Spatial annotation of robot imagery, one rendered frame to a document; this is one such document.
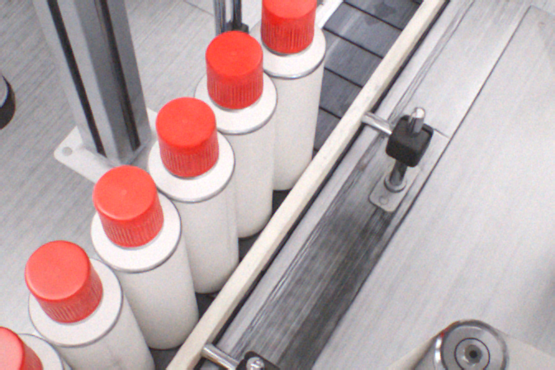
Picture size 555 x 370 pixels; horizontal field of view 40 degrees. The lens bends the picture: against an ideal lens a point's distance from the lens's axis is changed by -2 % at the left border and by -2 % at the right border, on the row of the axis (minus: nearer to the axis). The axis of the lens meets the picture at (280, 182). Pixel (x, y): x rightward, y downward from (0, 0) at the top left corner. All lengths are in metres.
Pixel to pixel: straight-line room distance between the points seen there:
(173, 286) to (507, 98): 0.37
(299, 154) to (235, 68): 0.16
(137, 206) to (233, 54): 0.11
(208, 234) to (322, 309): 0.18
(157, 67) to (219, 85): 0.32
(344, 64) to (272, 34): 0.23
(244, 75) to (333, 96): 0.25
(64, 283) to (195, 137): 0.10
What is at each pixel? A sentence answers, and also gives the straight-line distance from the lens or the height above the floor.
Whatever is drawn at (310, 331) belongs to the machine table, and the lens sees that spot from 0.64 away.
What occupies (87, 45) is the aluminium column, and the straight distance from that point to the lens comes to 0.55.
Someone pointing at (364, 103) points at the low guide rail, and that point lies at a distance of 0.64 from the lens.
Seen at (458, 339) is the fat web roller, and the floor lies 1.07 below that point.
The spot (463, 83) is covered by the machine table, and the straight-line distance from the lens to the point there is 0.77.
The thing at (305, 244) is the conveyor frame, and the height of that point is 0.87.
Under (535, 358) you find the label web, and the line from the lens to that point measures 0.43.
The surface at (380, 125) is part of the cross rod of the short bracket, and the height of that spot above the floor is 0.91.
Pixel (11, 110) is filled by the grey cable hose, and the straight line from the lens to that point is 0.44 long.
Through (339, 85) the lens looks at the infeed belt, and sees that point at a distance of 0.69.
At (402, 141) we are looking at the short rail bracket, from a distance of 0.62.
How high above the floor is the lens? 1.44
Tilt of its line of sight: 62 degrees down
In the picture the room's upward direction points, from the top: 4 degrees clockwise
